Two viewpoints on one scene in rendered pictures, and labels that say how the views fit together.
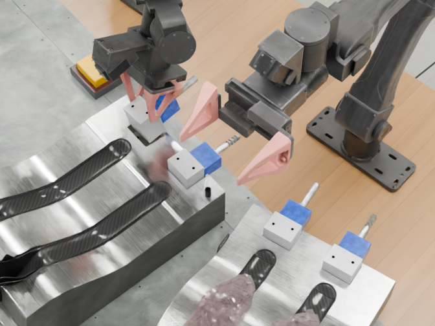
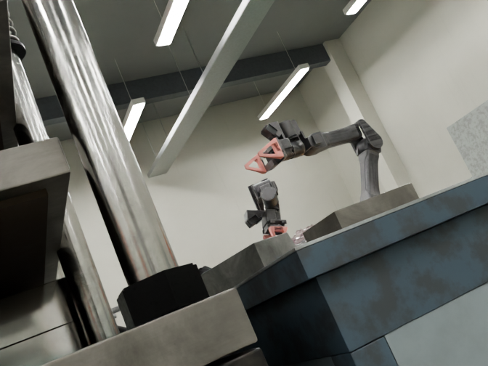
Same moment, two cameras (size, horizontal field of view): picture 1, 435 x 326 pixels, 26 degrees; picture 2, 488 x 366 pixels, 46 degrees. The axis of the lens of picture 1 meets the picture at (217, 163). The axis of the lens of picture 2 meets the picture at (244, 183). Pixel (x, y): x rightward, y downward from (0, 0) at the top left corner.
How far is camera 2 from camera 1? 1.83 m
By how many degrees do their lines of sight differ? 70
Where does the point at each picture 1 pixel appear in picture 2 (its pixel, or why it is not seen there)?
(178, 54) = (269, 195)
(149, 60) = (266, 214)
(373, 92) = (365, 192)
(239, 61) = not seen: hidden behind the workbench
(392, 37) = (362, 170)
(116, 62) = (250, 214)
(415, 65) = not seen: outside the picture
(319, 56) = (289, 128)
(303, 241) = not seen: hidden behind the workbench
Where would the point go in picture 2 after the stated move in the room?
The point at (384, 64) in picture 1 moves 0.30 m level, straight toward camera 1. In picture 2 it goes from (364, 180) to (329, 183)
